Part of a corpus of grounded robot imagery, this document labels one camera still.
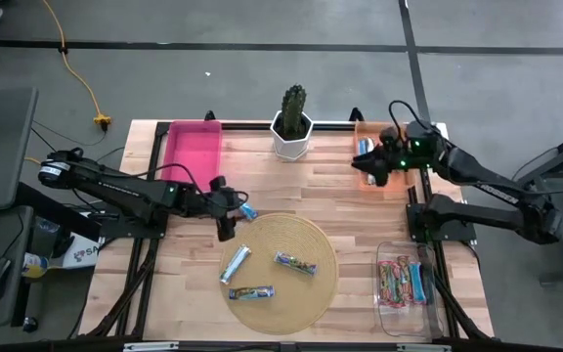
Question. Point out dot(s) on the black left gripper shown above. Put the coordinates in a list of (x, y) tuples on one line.
[(223, 205)]

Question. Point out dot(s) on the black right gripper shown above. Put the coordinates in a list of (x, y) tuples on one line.
[(396, 151)]

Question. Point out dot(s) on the blue Chewy granola bar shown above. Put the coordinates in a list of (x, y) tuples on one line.
[(252, 293), (295, 264), (249, 212)]

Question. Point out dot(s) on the red wrapper granola bar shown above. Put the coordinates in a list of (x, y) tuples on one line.
[(388, 286), (402, 274)]

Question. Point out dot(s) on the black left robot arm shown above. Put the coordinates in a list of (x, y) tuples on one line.
[(115, 188)]

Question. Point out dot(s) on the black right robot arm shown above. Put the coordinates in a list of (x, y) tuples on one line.
[(482, 176)]

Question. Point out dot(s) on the orange plastic bin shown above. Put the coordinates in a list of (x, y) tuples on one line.
[(367, 129)]

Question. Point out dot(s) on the white hexagonal planter pot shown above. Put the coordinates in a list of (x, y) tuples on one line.
[(289, 146)]

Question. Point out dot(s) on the pink plastic bin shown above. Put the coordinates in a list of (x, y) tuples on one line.
[(193, 146)]

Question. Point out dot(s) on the green cactus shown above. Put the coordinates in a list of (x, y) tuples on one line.
[(293, 110)]

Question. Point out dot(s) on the round woven straw placemat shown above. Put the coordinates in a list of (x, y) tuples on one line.
[(301, 308)]

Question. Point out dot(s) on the bright blue snack bar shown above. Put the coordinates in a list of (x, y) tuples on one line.
[(417, 286)]

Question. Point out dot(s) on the clear plastic container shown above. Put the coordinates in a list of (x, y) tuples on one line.
[(408, 322)]

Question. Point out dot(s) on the white printed box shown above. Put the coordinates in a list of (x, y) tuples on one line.
[(83, 254)]

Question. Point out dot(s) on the yellow white bottle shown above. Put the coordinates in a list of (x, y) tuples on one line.
[(34, 265)]

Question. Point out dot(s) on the black caster wheel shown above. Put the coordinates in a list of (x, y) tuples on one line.
[(30, 324)]

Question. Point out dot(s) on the grey desk mat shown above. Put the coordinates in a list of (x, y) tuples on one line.
[(17, 313)]

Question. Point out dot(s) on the black aluminium table frame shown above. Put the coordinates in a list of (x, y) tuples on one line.
[(335, 126)]

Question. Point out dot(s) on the silver metal bracket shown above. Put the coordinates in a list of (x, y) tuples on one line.
[(152, 347), (423, 348)]

